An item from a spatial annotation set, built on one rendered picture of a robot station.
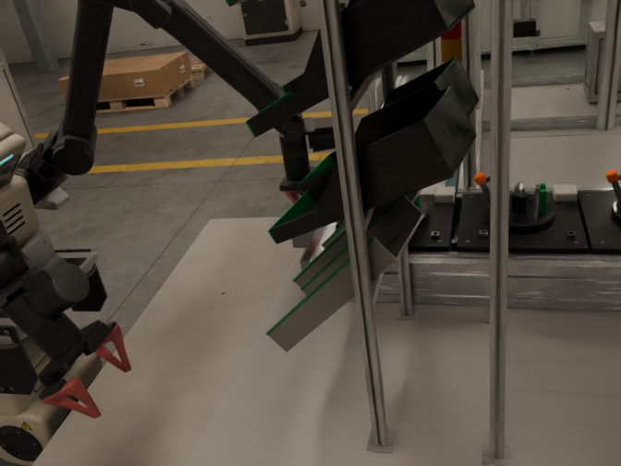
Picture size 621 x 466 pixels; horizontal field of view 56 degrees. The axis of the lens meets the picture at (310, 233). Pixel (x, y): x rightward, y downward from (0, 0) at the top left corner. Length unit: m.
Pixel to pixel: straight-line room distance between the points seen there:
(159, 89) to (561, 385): 5.81
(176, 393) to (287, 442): 0.25
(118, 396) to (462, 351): 0.64
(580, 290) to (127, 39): 9.78
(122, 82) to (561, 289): 5.88
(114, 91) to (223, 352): 5.71
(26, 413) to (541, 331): 1.01
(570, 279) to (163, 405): 0.78
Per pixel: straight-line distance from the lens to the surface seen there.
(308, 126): 1.28
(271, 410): 1.05
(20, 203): 1.29
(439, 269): 1.18
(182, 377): 1.17
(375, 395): 0.90
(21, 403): 1.34
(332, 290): 0.83
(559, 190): 1.38
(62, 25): 11.11
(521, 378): 1.07
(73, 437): 1.15
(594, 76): 2.29
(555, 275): 1.18
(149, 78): 6.52
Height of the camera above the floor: 1.59
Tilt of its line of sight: 28 degrees down
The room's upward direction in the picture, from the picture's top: 9 degrees counter-clockwise
